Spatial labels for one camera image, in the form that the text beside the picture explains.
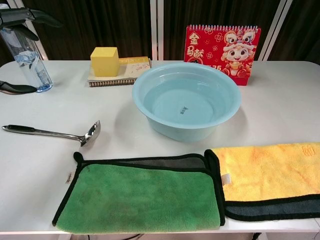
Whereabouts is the red desk calendar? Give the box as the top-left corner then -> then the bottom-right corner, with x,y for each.
184,24 -> 262,86

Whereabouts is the white partition post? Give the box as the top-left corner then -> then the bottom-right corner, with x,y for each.
29,17 -> 49,61
149,0 -> 165,61
259,0 -> 294,61

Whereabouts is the yellow cube block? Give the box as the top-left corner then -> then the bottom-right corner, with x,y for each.
90,46 -> 120,78

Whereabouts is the spiral bound notebook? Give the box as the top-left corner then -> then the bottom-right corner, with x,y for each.
87,56 -> 153,88

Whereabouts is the green microfibre cloth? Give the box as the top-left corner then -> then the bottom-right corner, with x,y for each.
51,151 -> 226,235

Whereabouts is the light blue plastic basin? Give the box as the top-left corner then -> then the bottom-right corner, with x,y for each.
131,62 -> 242,143

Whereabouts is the clear plastic water bottle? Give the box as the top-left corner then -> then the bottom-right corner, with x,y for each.
0,24 -> 54,94

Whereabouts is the stainless steel ladle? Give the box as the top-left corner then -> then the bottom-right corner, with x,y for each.
1,120 -> 101,148

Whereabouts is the yellow microfibre cloth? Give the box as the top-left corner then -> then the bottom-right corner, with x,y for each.
204,141 -> 320,222

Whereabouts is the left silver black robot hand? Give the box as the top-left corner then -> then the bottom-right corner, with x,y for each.
0,7 -> 64,95

